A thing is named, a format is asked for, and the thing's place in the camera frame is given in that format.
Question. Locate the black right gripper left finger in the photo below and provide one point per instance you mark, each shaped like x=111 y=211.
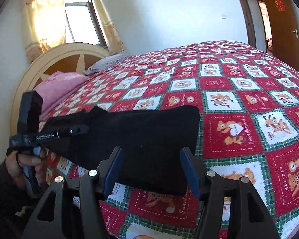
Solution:
x=71 y=208

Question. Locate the black pants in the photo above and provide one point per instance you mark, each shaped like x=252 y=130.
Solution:
x=150 y=139

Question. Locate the person's left hand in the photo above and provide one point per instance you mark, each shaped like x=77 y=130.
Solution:
x=14 y=164

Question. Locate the pink folded blanket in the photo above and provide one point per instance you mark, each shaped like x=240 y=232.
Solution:
x=56 y=88

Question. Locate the red patchwork bedspread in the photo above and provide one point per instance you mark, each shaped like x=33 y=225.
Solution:
x=249 y=112

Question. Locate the cream wooden headboard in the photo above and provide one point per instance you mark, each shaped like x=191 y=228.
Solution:
x=71 y=57

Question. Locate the striped grey pillow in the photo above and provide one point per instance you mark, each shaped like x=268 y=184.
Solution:
x=105 y=64

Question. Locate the yellow right curtain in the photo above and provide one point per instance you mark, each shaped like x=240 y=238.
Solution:
x=113 y=40

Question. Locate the yellow curtain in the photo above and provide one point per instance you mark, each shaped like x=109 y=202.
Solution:
x=43 y=26
x=113 y=40

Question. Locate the yellow left curtain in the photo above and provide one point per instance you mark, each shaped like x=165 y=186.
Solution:
x=43 y=26

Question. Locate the brown wooden door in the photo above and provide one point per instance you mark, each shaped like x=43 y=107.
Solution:
x=285 y=37

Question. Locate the red double happiness decal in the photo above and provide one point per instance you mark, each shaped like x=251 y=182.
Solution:
x=280 y=5

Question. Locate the window with wooden frame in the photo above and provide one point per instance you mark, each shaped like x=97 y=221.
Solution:
x=82 y=24

